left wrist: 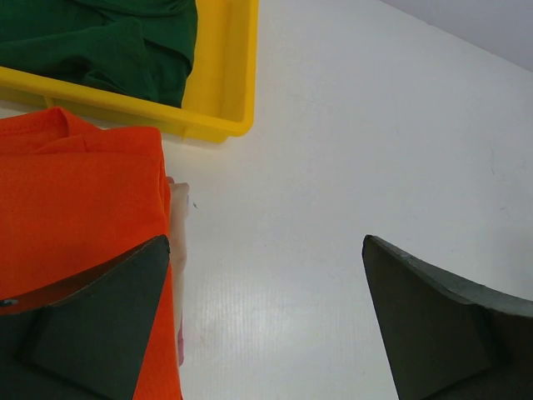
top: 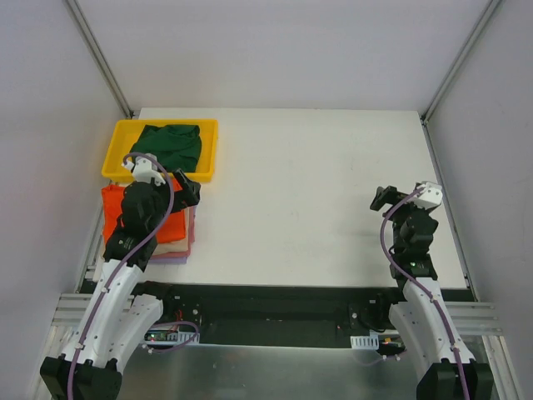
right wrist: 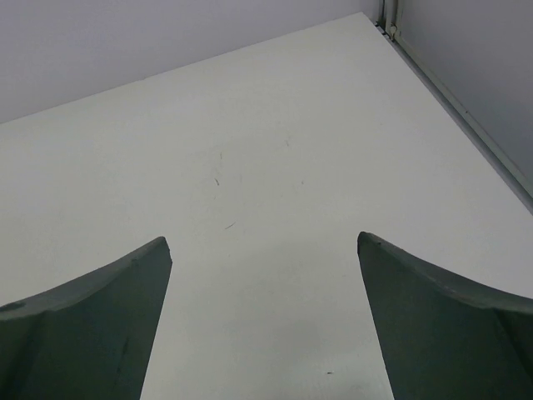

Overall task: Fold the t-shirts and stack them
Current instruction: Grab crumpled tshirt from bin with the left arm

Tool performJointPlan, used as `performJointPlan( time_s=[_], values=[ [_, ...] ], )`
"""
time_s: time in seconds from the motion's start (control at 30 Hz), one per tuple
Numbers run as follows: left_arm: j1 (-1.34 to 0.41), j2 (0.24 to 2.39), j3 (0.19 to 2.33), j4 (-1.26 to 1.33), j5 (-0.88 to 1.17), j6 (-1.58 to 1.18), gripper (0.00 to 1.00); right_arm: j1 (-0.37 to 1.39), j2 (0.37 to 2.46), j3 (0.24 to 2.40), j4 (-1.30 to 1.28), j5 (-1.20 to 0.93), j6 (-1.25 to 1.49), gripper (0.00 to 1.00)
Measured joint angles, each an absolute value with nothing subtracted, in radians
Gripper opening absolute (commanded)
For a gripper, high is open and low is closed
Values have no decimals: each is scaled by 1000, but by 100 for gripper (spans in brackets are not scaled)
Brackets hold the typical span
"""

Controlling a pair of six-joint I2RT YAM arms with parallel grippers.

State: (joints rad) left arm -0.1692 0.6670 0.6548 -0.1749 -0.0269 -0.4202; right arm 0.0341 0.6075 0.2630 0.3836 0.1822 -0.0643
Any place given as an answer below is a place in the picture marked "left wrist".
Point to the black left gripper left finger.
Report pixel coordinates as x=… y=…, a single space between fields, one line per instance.
x=89 y=344

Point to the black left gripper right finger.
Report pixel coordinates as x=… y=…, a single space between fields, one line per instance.
x=445 y=336

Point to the green t-shirt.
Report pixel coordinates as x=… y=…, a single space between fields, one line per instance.
x=140 y=49

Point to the pink folded t-shirt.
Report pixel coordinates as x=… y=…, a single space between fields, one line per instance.
x=180 y=346

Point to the orange folded t-shirt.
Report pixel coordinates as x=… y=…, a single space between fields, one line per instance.
x=75 y=196

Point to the beige folded t-shirt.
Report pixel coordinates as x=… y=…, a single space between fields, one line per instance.
x=178 y=243

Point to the yellow plastic tray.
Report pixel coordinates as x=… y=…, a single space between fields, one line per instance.
x=219 y=97

